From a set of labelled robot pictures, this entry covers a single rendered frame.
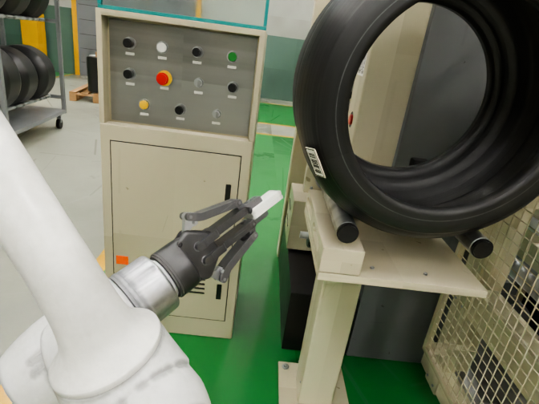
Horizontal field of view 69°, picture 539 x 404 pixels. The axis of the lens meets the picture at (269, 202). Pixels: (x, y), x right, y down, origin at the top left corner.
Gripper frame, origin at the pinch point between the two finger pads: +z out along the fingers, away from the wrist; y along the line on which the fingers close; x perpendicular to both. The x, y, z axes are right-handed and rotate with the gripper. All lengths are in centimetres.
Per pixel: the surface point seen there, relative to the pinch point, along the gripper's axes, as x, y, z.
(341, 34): 8.0, -19.5, 22.8
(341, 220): -1.4, 14.0, 16.6
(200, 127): -77, -6, 38
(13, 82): -361, -81, 44
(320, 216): -13.9, 17.7, 22.1
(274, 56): -664, 6, 615
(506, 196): 22.0, 19.4, 36.3
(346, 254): -0.5, 20.5, 13.8
